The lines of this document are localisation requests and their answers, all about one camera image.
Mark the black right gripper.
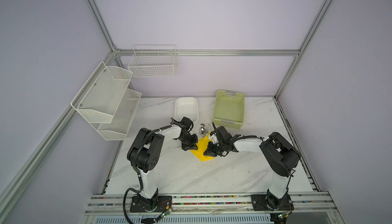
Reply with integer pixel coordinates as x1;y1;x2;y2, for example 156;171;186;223
202;141;226;157

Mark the yellow paper napkin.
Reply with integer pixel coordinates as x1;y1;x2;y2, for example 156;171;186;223
190;134;214;162

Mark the spoon with green handle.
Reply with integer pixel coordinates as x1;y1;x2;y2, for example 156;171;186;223
199;123;207;137

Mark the fork with green handle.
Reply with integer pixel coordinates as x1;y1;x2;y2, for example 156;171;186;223
205;124;211;135

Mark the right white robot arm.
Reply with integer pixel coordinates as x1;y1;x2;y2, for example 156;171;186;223
199;126;301;211

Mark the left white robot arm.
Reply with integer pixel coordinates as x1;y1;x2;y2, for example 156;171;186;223
127;117;198;212

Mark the light green perforated basket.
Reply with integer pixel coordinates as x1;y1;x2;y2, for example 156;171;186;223
212;90;245;130

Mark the white plastic cutlery tub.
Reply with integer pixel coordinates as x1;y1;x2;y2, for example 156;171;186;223
174;97;199;123

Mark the lower white mesh shelf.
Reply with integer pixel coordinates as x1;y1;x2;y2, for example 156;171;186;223
98;89;141;141

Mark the white mesh shelf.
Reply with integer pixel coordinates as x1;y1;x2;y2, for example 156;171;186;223
98;89;141;141
70;65;133;123

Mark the upper white mesh shelf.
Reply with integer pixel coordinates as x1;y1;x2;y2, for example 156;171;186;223
70;65;133;123

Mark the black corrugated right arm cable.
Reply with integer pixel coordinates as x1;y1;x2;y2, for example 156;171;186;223
211;122;264;157

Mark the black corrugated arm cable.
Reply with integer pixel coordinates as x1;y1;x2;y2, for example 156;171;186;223
211;122;264;157
122;118;184;224

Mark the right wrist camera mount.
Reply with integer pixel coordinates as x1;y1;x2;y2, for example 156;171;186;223
208;132;219;144

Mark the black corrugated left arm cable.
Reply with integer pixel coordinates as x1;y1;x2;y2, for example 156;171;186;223
122;118;184;224

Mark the white wire wall basket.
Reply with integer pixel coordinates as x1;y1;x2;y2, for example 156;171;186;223
128;45;178;78

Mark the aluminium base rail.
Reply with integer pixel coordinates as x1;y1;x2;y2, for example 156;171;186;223
81;191;344;224

